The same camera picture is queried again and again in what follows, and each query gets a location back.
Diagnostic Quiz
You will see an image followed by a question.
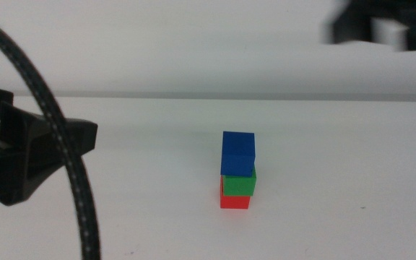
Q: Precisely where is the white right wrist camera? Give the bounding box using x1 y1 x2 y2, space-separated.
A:
369 16 410 52

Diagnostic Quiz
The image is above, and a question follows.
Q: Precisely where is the red cube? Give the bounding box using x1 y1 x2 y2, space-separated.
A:
220 175 251 210

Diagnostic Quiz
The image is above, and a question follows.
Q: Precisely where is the blue cube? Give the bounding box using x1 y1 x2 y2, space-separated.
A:
220 131 256 178

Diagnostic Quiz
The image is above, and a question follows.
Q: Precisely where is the green cube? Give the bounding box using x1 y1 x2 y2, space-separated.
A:
222 165 258 197

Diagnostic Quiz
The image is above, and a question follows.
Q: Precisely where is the black braided cable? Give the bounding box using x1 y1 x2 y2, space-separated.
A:
0 10 103 260

